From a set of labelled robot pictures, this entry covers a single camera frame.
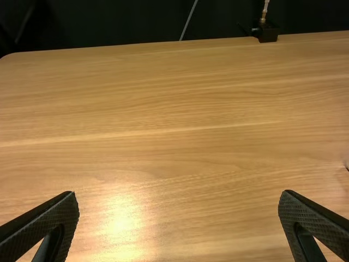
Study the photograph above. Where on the black clamp stand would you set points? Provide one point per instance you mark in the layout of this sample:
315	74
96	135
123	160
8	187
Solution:
268	32

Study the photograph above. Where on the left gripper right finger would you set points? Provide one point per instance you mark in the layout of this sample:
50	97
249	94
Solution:
310	218

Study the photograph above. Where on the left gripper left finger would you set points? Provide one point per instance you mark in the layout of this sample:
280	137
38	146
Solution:
35	226

